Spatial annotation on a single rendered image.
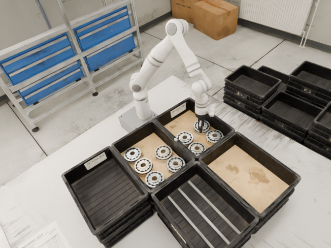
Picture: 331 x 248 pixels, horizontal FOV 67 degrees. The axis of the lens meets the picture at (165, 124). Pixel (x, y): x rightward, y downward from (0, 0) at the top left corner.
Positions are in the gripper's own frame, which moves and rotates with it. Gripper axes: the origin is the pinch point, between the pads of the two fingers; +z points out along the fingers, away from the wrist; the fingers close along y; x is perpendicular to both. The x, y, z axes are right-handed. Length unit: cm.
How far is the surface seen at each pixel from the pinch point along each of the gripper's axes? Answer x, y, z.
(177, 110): -17.0, -11.0, -1.5
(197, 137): -1.8, 4.4, 4.8
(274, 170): 40.6, 22.5, 2.7
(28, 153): -187, -14, 87
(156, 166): -21.3, 28.5, 4.6
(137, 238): -24, 65, 18
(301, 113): 76, -73, 50
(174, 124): -18.0, -4.0, 4.7
